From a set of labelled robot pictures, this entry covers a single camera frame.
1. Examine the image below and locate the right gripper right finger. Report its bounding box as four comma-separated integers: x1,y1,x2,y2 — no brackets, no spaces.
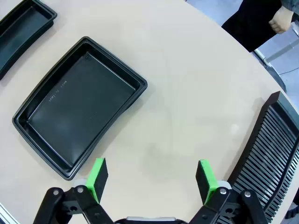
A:
189,160,268,224

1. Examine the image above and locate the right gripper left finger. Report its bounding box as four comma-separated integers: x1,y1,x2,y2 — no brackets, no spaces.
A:
32,158,115,224

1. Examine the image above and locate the black plastic ESD tray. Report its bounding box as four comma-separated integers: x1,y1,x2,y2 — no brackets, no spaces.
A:
0,0,57,81
12,36,148,182

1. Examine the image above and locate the person's left hand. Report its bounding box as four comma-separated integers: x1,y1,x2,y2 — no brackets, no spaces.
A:
268,6,294,35

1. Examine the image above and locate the black slotted board rack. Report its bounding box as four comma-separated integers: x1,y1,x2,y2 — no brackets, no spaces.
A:
216,91,299,224

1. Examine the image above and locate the white table leg foot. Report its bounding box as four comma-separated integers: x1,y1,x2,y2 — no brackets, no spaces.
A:
252,50,287,93

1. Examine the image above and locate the person in grey jacket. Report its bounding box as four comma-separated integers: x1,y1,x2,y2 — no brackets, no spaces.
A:
221,0,284,53

